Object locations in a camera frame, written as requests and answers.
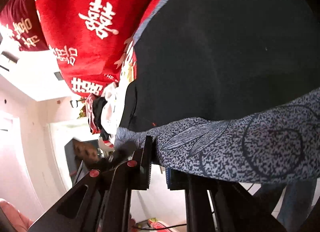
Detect black pants grey patterned waistband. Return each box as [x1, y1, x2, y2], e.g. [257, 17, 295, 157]
[115, 0, 319, 183]

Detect white cloth on sofa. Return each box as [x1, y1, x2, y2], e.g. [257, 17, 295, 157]
[101, 81, 129, 134]

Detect red sofa cover white characters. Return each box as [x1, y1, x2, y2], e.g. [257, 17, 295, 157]
[35, 0, 159, 97]

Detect dark red printed cushion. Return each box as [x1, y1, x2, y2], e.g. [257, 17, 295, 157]
[1, 0, 49, 51]

